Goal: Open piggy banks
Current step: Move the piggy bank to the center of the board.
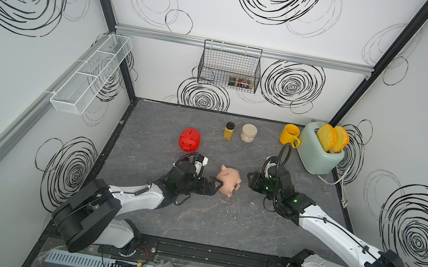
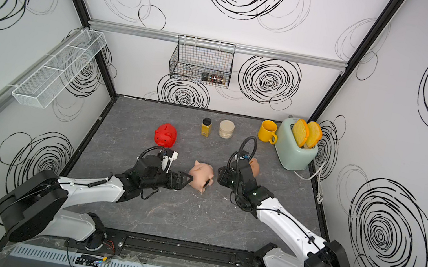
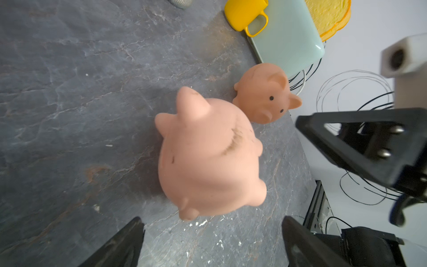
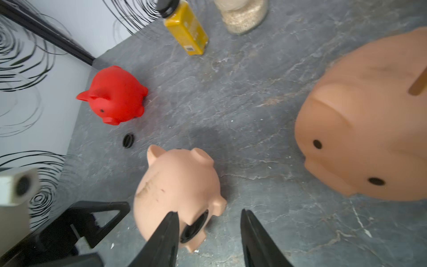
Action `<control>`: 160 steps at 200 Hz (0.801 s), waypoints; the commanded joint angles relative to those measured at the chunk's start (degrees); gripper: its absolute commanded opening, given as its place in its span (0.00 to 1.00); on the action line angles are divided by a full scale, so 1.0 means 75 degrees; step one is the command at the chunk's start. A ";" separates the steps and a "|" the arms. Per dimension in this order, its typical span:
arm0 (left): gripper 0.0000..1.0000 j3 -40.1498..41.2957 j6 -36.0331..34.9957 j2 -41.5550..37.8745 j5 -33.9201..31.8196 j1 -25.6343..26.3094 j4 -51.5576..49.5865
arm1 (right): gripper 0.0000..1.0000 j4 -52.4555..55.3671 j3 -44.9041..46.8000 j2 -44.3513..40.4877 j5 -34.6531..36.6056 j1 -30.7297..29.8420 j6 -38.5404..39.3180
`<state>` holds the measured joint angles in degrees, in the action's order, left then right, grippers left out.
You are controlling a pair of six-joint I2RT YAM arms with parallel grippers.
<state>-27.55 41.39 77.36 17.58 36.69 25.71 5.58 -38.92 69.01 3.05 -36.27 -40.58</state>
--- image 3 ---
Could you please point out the yellow toast slice left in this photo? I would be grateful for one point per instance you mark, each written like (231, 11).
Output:
(329, 16)

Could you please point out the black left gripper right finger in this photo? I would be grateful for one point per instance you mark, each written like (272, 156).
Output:
(305, 250)

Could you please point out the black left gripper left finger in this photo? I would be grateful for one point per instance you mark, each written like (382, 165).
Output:
(122, 250)

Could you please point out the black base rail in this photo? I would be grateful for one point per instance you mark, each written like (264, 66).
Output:
(319, 211)

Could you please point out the dark pink piggy bank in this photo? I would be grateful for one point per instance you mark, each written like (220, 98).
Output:
(263, 94)

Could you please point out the yellow mug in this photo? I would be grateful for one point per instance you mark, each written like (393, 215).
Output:
(241, 13)

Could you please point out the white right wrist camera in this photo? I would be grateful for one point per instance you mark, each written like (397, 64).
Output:
(406, 63)

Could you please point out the mint green toaster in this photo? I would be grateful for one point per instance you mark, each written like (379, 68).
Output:
(290, 40)

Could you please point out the light pink piggy bank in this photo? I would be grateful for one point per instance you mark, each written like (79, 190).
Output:
(209, 159)

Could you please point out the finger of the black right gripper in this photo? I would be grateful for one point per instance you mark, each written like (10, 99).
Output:
(387, 147)

